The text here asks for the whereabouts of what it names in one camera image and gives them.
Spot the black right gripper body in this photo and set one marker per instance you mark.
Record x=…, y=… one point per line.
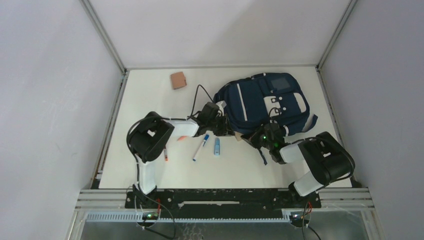
x=258, y=139

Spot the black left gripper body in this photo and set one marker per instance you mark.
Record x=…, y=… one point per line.
x=219, y=126

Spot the navy blue student backpack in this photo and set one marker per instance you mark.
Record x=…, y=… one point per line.
x=266, y=98

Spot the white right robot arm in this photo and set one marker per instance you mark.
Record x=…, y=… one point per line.
x=326, y=159

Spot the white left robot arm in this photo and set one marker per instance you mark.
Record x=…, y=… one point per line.
x=147, y=138

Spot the white marker blue cap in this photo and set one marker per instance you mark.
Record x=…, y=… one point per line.
x=199, y=149

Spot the red and white pen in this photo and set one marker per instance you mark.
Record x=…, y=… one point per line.
x=165, y=152

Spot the black mounting rail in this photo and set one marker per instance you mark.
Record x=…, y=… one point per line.
x=220, y=204

